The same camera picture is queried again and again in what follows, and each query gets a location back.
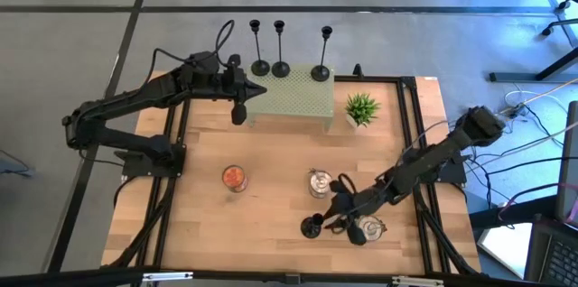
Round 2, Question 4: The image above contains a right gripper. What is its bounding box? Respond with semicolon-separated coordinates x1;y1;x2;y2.
319;181;383;246

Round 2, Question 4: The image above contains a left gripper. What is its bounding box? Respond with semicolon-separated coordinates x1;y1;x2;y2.
219;54;267;125

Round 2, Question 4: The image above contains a black metal candlestick holder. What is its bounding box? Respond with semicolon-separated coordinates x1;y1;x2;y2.
310;25;334;83
248;19;271;78
271;19;292;79
300;212;325;240

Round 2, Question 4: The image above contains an orange scented candle tin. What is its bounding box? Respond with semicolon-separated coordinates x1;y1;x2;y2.
221;164;249;194

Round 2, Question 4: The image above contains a green perforated metal riser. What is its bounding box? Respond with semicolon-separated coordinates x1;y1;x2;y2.
245;63;337;134

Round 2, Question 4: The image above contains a small potted green plant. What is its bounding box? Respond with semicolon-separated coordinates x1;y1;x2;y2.
344;91;381;129

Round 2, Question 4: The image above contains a white flat board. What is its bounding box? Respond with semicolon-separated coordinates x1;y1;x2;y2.
476;221;534;279

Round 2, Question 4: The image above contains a black laptop keyboard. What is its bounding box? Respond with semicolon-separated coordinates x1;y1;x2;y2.
523;218;578;287

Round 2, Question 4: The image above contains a grey monitor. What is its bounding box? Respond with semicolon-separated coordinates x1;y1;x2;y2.
554;100;578;225

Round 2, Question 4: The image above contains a black desk leg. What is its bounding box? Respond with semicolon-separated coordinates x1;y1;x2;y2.
489;45;578;84

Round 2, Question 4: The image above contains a black crossbar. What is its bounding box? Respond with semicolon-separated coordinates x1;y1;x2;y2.
0;266;578;287

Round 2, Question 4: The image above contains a black chair base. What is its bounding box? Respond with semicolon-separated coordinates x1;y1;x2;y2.
540;0;578;38

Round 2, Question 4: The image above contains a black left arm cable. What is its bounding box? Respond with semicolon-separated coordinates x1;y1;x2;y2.
143;19;236;94

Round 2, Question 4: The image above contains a silver metal bracket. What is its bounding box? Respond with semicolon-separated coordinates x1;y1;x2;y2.
391;276;446;287
142;271;194;282

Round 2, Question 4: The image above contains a black aluminium table frame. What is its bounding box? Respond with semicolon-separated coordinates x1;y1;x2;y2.
101;63;482;279

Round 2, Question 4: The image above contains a black floor cable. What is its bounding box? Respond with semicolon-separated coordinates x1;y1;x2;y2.
467;155;578;178

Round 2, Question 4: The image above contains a white floor cable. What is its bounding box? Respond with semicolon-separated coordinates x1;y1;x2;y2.
503;88;578;119

